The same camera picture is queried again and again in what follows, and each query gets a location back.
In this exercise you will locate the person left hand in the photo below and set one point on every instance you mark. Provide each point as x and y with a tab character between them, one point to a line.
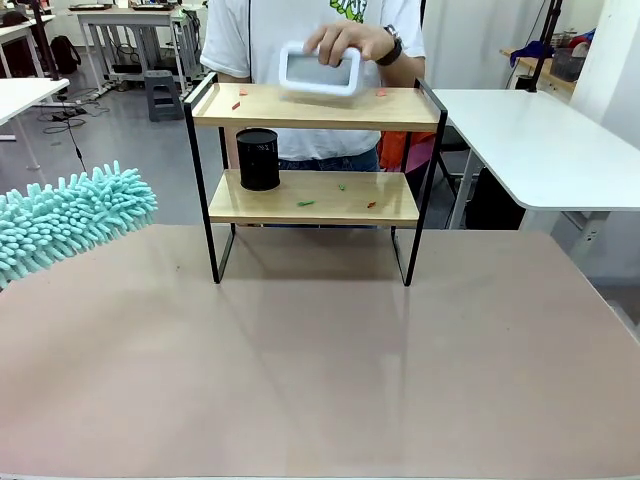
350	37

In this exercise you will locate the white digital clock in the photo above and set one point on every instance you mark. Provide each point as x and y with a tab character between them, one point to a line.
315	75

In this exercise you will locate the teal chenille duster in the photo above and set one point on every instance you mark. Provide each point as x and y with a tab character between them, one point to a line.
75	215

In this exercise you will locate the two-tier wood metal shelf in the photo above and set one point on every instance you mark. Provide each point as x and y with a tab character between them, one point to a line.
320	196

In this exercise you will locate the black wrist watch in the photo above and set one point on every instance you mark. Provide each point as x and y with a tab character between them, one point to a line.
393	50

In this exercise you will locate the orange pink cloth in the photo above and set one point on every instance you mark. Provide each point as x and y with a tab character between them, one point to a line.
395	150

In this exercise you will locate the person white t-shirt torso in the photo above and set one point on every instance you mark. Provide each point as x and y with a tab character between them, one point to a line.
225	40

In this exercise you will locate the person blue jeans legs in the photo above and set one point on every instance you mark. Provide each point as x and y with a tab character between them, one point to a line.
325	164

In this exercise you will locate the black mesh pen cup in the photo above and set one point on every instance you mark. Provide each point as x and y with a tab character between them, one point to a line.
257	160

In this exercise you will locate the wooden bench desk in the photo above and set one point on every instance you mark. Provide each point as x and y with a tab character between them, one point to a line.
515	59

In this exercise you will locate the blue cloth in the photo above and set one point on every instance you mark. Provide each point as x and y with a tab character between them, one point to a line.
530	50

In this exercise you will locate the black tripod pole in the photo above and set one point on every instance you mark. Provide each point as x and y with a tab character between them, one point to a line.
545	45

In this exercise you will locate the grey plastic stool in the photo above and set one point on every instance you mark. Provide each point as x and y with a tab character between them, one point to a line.
162	95

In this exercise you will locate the large white side table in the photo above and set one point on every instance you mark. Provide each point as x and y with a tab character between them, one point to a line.
525	140

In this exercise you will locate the white grey workbench desk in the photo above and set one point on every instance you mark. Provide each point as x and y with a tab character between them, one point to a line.
125	15

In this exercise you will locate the black backpack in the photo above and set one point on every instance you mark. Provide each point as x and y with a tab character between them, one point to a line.
65	55

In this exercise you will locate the black stand pole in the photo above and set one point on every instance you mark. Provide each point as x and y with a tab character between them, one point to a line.
45	40

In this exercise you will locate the white desk with black hat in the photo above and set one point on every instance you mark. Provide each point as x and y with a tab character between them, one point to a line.
20	31

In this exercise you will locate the small white table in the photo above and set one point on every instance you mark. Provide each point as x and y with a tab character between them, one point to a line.
25	95

